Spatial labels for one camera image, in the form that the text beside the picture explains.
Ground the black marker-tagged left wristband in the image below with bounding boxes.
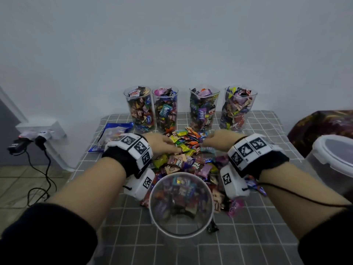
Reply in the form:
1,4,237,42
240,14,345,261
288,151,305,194
102,133,153,178

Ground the small transparent plastic jar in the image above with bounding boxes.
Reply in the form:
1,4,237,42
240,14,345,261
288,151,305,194
124,86,156,133
189,86,220,131
221,86,258,132

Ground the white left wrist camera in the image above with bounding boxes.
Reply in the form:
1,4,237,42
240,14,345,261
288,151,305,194
124,168,156,202

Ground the black marker-tagged wristband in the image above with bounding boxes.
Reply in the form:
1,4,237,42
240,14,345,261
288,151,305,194
102,133,153,178
227,133,290,179

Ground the person's left forearm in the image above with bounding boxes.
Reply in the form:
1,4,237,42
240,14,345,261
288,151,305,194
47,157,126,230

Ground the white wall socket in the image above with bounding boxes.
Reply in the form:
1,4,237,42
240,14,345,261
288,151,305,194
15,121,67,141

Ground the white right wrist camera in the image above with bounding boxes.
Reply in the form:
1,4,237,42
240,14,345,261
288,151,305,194
220,164,250,199

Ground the dark patterned cloth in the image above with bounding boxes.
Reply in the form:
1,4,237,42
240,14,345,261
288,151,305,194
288,110,353,158

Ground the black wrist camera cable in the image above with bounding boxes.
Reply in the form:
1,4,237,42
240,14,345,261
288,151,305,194
245,179,351,209

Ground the grey door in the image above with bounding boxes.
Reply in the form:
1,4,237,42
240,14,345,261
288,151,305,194
0,99,28,166

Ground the black power plug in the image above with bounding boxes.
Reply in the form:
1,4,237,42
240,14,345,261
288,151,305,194
7,135,47,156

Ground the pile of colourful candies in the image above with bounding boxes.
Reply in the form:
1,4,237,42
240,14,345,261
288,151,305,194
140,127,263,219

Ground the person's left hand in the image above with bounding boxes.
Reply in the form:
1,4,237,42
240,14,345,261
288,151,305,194
145,131,180,158

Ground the tall transparent plastic jar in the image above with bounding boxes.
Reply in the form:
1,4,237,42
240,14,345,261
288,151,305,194
153,88,179,133

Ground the person's right forearm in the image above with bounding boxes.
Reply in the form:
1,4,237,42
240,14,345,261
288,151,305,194
259,163,351,241

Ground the blue snack packet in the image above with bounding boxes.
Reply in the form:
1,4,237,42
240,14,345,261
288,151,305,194
88,123,134,152

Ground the black marker-tagged right wristband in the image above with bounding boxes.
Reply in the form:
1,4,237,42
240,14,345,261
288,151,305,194
227,133,290,179

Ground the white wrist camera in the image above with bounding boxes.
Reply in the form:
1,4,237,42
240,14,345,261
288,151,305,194
220,164,250,199
124,168,156,202

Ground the person's right hand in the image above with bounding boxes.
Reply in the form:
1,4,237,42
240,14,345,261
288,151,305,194
201,130,246,152

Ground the black power cable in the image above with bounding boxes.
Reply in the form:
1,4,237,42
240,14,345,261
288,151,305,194
25,146,58,208

